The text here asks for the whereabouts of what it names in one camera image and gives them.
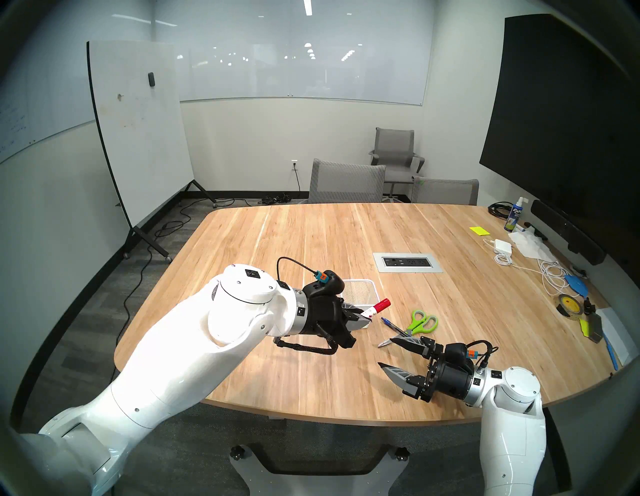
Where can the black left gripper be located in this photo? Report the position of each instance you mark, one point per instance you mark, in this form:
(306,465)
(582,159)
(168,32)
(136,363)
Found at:
(322,315)

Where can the whiteboard cleaner spray bottle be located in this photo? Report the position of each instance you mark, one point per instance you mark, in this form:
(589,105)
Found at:
(514,216)

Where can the grey table power outlet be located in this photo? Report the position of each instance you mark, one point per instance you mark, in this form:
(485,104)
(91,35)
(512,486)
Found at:
(407,262)

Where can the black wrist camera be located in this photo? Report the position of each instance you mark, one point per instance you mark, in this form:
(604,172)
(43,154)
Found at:
(457,352)
(330,285)

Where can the large black wall screen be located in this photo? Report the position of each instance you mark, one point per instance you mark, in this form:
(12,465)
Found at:
(570,125)

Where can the low grey mesh chair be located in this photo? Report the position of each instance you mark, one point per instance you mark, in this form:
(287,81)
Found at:
(445,192)

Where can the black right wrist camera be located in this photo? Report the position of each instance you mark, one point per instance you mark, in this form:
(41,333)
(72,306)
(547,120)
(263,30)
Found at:
(457,352)

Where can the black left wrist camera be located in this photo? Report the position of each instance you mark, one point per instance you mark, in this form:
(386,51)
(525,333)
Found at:
(330,285)

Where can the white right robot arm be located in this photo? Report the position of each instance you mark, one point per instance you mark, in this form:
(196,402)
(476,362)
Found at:
(512,430)

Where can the blue marker pen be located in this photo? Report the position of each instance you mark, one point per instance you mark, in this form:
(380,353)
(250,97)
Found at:
(612,352)

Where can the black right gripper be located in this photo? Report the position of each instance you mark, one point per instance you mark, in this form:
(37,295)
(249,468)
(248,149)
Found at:
(452,380)

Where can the small black bottle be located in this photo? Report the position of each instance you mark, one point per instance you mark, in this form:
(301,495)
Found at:
(588,306)

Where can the blue flat object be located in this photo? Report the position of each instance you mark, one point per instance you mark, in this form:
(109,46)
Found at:
(577,285)

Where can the ceiling strip light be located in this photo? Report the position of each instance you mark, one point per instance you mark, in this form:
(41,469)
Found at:
(307,7)

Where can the wide grey mesh chair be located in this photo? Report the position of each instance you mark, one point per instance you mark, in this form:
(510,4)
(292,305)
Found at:
(347,182)

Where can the yellow tape measure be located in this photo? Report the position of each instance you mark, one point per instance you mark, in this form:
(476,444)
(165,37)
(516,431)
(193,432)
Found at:
(595,327)

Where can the white power adapter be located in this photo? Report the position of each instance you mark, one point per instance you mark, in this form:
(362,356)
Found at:
(503,246)

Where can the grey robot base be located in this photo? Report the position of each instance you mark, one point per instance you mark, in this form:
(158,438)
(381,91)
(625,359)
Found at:
(320,480)

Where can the white mesh pen holder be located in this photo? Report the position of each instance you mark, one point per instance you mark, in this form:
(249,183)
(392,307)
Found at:
(367,292)

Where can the written wall whiteboard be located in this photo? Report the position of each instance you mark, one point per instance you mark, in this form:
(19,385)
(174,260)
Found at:
(45,95)

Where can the black video sound bar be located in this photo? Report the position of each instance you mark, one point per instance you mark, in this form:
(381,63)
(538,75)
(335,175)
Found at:
(565,230)

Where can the red cap dotted marker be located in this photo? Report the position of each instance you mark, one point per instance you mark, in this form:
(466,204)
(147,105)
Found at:
(381,304)

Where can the blue ballpoint pen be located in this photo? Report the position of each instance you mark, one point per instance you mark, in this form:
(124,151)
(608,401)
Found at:
(392,326)

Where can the grey armrest office chair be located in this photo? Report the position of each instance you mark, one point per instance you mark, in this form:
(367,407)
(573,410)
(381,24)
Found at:
(395,150)

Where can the glass wall board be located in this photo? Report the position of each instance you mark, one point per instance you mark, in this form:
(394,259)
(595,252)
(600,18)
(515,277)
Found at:
(310,55)

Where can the yellow sticky note pad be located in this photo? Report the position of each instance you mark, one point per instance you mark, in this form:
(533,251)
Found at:
(479,230)

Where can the rolling whiteboard on stand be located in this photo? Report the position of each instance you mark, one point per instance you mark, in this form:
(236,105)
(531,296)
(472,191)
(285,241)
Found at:
(142,145)

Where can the yellow black tape roll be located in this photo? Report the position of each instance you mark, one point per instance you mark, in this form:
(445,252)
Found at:
(570,305)

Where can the white paper sheet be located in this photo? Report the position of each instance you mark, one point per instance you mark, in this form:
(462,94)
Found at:
(622,335)

